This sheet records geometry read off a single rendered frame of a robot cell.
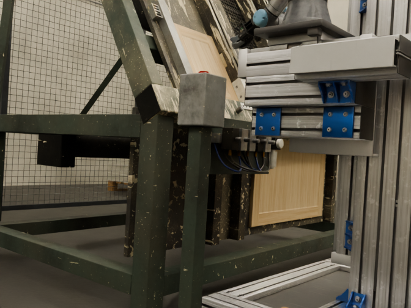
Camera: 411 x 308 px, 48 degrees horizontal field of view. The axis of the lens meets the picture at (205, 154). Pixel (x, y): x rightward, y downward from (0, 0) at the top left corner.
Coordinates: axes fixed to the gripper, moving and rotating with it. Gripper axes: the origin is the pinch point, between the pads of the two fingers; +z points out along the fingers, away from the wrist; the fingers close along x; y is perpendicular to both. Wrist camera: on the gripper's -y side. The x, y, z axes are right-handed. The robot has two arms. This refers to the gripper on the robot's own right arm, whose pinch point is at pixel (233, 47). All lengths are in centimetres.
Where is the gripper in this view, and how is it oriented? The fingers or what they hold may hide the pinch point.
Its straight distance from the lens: 251.0
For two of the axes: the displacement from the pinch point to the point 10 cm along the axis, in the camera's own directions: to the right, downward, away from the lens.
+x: 3.4, 8.9, -3.2
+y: -6.4, -0.3, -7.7
